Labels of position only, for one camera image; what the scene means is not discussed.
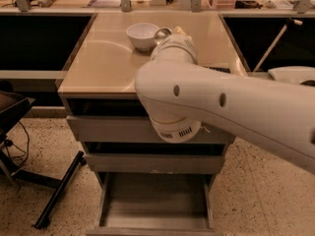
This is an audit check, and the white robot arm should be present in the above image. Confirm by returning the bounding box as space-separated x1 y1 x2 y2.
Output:
135 32 315 172

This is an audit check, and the white ceramic bowl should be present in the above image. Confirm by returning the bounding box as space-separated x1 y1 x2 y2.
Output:
126 23 159 51

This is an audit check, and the black cable on floor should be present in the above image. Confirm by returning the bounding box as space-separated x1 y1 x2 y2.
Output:
3 121 32 169

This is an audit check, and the grey drawer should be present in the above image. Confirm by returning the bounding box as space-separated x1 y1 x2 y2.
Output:
86 173 223 236
66 98 236 146
86 143 228 174

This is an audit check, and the grey bottom drawer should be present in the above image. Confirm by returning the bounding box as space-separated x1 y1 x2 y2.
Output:
86 173 223 236

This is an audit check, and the silver redbull can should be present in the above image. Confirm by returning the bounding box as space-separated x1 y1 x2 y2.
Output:
155 28 172 45

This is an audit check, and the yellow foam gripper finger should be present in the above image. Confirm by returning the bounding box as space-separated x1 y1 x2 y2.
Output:
173 26 191 39

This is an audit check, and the grey drawer cabinet with counter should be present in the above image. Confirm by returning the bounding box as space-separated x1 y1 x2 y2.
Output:
55 10 259 182

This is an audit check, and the black stand with tray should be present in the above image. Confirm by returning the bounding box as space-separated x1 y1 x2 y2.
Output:
0 90 86 229

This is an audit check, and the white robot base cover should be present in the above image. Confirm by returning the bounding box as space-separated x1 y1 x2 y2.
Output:
268 66 315 87

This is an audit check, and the grey top drawer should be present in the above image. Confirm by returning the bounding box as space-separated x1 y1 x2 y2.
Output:
66 98 236 146

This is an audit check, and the white stick with black tip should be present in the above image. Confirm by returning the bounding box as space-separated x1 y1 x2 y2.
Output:
254 18 303 72

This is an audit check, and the grey middle drawer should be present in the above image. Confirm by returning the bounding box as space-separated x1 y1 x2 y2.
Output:
86 143 228 174

